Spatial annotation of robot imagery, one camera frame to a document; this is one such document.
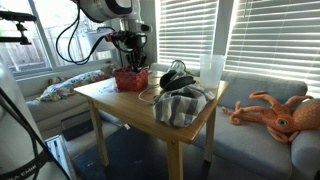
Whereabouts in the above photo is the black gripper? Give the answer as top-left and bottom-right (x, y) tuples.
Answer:
(124, 30), (148, 73)

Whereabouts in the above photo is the red woven basket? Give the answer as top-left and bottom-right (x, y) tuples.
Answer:
(113, 65), (150, 93)

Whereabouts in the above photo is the black bowl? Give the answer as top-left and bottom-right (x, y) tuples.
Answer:
(159, 69), (197, 93)

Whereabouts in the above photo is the wooden table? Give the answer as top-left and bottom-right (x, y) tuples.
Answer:
(73, 69), (230, 180)

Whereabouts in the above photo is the blue white striped cloth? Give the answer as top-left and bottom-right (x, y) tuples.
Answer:
(152, 83), (216, 128)

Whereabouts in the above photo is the white window blind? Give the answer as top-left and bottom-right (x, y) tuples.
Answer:
(157, 0), (220, 70)
(224, 0), (320, 98)

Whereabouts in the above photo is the floral pillow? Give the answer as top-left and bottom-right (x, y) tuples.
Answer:
(36, 69), (108, 103)

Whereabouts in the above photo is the clear plastic cup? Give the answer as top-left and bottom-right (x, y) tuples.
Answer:
(199, 53), (227, 89)

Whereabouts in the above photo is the black flat box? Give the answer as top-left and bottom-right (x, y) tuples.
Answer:
(61, 111), (95, 142)

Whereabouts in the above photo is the dark blue rug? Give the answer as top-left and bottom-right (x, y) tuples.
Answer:
(71, 125), (212, 180)

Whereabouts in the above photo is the white cushioned bench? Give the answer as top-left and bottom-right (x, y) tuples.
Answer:
(16, 63), (122, 138)

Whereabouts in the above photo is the grey sofa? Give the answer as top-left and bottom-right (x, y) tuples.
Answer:
(149, 62), (320, 180)

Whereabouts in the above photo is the orange octopus plush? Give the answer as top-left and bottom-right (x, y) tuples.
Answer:
(221, 90), (320, 144)

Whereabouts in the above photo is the white USB cable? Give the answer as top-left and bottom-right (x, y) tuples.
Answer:
(137, 83), (162, 105)

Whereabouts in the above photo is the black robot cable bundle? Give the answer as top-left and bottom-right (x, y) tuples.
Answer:
(54, 0), (117, 66)

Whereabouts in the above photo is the black camera tripod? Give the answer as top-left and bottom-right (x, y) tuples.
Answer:
(0, 10), (38, 46)

